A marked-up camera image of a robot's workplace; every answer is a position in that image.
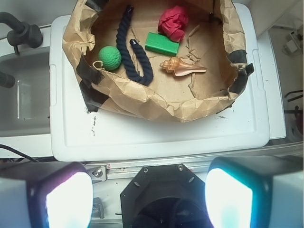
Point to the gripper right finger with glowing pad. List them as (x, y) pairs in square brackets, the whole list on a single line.
[(256, 192)]

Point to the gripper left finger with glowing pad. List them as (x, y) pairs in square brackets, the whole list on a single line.
[(45, 195)]

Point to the orange spiral conch shell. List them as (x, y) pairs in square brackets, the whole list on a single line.
[(178, 67)]

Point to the white plastic bin lid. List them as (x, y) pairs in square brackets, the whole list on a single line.
[(80, 135)]

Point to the grey plastic tub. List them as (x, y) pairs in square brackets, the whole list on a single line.
[(24, 108)]

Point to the green dimpled ball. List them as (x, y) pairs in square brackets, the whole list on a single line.
[(110, 57)]

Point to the brown paper lined box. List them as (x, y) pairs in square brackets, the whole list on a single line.
[(105, 43)]

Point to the green rectangular block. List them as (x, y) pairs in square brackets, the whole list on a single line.
[(161, 44)]

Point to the crumpled red paper ball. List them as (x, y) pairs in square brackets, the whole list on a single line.
[(173, 22)]

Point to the aluminium extrusion rail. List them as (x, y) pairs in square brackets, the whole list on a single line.
[(103, 171)]

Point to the black octagonal mount plate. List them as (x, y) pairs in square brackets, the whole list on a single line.
[(167, 196)]

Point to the black clamp knob handle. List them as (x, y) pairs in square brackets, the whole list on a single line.
[(21, 32)]

